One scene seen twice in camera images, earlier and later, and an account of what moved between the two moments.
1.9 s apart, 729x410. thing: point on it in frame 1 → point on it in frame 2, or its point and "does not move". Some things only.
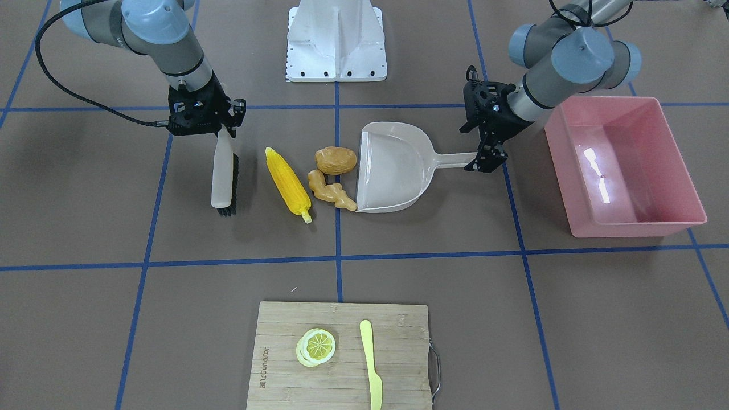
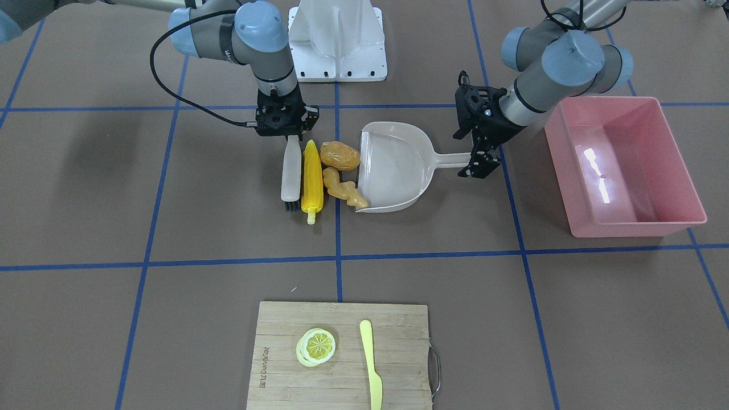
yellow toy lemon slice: [315, 346] does not move
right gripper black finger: [239, 107] → [309, 117]
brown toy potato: [335, 160] does not move
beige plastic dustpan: [397, 163] does not move
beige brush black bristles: [226, 175] → [291, 184]
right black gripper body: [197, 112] → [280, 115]
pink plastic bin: [620, 169] does not move
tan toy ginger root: [331, 192] → [346, 190]
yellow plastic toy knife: [375, 382] does not move
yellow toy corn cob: [293, 189] → [312, 195]
